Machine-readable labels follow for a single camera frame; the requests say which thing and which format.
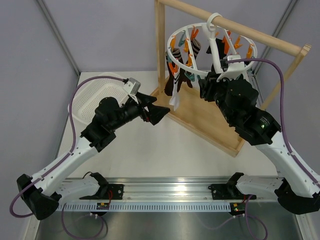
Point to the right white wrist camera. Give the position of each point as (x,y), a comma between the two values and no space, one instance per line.
(234,70)

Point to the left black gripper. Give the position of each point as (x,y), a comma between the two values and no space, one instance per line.
(155,113)

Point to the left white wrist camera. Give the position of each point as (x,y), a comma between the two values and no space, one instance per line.
(131,87)

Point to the white perforated plastic basket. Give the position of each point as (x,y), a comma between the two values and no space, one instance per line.
(91,93)

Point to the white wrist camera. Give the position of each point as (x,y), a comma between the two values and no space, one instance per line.
(131,87)
(234,70)

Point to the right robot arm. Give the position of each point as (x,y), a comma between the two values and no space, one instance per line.
(292,188)

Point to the black sock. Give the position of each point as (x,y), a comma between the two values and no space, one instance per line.
(221,50)
(216,68)

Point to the white slotted cable duct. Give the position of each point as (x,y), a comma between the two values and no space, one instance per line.
(152,207)

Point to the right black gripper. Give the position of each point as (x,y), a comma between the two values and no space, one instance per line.
(208,85)

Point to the wooden hanger rack frame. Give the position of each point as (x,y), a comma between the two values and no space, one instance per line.
(204,119)

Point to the aluminium mounting rail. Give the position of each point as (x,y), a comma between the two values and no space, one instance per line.
(179,189)

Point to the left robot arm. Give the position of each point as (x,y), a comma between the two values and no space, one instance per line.
(44,192)

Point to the white sock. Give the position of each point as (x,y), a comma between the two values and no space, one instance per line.
(175,98)

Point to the brown sock with stripes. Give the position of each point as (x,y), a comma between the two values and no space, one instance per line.
(170,83)

